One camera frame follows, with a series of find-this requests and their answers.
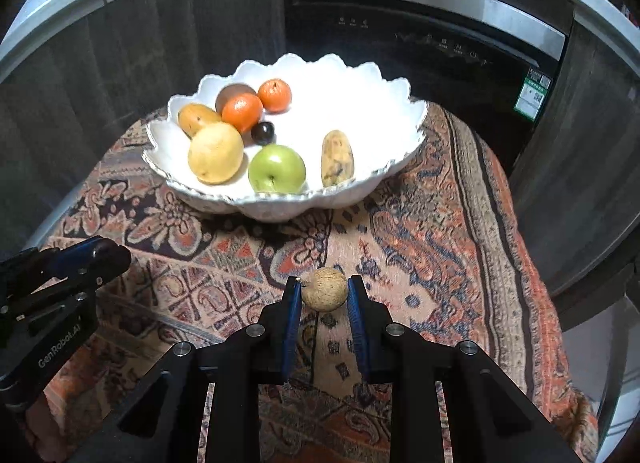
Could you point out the yellow mango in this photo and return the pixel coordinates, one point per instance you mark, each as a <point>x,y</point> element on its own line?
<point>196,118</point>

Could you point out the green label sticker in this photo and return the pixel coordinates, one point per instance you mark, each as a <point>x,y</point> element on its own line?
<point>534,92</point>

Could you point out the white scalloped ceramic bowl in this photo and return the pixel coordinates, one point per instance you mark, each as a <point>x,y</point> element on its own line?
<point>350,108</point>

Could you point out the spotted yellow banana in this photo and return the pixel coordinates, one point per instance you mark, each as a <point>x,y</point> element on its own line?
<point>337,158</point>

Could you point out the small orange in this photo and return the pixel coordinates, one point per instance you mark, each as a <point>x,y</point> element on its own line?
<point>274,95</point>

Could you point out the green apple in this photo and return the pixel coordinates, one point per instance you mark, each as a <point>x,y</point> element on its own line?
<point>276,169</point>

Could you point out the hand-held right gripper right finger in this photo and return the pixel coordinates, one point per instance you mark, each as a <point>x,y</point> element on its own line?
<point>357,328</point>

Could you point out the person's left forearm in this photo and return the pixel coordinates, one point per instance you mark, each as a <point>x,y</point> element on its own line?
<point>45,433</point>

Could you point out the black built-in dishwasher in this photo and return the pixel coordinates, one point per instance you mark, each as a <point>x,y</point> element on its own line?
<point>400,68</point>

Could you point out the dark wooden cabinet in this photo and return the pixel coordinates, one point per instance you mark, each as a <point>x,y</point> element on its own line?
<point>150,58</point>
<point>585,168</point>

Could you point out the large orange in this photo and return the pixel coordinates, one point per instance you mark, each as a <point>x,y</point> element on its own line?
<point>242,113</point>

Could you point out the brown kiwi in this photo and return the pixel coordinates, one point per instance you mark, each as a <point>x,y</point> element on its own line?
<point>232,92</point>

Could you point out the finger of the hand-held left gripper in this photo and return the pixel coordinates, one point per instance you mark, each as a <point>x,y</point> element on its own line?
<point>75,255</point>
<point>112,260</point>

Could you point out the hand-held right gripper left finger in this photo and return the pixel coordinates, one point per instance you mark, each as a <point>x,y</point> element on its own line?
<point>290,333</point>

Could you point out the patterned woven tablecloth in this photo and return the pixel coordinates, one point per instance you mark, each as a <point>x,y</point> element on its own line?
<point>425,268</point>

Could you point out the dark purple plum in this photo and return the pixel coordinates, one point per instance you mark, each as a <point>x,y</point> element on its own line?
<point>262,133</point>

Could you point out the small tan longan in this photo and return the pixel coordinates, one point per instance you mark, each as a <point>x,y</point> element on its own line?
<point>324,289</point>

